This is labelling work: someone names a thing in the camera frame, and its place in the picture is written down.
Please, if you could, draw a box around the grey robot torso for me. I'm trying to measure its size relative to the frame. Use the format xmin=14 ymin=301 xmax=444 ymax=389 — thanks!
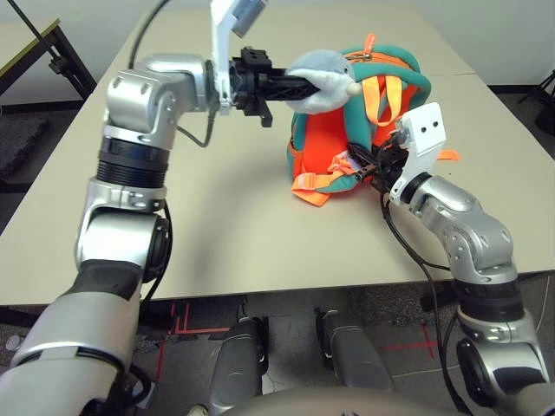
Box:
xmin=225 ymin=387 xmax=452 ymax=416

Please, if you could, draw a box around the black tripod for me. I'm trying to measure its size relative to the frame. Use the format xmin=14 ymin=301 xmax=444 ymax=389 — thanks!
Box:
xmin=515 ymin=68 xmax=555 ymax=105

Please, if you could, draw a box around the orange and teal backpack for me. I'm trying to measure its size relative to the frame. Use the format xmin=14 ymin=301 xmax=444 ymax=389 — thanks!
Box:
xmin=285 ymin=33 xmax=460 ymax=208

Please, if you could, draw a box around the black foam floor mat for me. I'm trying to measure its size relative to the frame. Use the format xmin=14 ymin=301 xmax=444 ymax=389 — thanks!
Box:
xmin=0 ymin=114 xmax=49 ymax=179

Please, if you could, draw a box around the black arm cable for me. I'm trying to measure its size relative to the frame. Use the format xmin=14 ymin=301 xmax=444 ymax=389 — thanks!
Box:
xmin=127 ymin=0 xmax=218 ymax=304
xmin=379 ymin=190 xmax=478 ymax=416

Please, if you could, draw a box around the grey robot leg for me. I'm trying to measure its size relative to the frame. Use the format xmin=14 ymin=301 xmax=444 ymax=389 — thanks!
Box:
xmin=315 ymin=307 xmax=394 ymax=391
xmin=207 ymin=314 xmax=270 ymax=413

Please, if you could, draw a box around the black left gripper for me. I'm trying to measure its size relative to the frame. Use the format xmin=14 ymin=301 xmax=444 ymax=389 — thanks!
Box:
xmin=227 ymin=45 xmax=325 ymax=128

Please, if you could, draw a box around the grey white plush dolphin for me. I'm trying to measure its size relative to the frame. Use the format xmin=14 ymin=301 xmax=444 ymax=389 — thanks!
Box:
xmin=284 ymin=49 xmax=362 ymax=114

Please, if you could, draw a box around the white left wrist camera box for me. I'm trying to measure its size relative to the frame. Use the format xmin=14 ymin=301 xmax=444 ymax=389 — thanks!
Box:
xmin=209 ymin=0 xmax=270 ymax=116

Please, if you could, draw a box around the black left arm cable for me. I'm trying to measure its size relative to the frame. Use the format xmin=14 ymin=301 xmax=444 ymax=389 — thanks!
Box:
xmin=127 ymin=0 xmax=218 ymax=304

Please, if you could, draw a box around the black framed side table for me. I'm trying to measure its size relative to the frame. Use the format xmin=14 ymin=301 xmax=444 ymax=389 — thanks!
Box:
xmin=0 ymin=17 xmax=97 ymax=105

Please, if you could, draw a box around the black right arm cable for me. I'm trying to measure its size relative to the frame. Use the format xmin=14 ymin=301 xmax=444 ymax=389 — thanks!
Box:
xmin=379 ymin=190 xmax=478 ymax=416

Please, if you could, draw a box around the black table foot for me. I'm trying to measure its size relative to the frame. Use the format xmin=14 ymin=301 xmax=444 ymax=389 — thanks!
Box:
xmin=420 ymin=294 xmax=454 ymax=313
xmin=0 ymin=305 xmax=44 ymax=326

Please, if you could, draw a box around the grey left robot leg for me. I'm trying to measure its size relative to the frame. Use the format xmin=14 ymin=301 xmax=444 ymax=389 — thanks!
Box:
xmin=207 ymin=314 xmax=270 ymax=413

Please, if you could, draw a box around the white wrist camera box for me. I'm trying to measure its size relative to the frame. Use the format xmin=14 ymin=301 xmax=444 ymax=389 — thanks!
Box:
xmin=388 ymin=102 xmax=447 ymax=205
xmin=209 ymin=0 xmax=270 ymax=116

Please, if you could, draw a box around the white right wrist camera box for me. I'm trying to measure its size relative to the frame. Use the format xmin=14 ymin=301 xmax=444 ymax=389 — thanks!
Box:
xmin=388 ymin=102 xmax=447 ymax=205

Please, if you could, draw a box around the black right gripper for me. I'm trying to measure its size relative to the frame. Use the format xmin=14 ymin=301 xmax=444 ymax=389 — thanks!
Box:
xmin=348 ymin=144 xmax=409 ymax=192

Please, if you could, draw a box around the black pole with clamp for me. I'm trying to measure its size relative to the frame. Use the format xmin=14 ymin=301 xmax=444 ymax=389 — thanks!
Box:
xmin=10 ymin=0 xmax=70 ymax=77

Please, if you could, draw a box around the grey right robot leg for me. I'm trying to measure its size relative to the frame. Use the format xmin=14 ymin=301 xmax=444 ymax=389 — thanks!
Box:
xmin=315 ymin=307 xmax=394 ymax=391

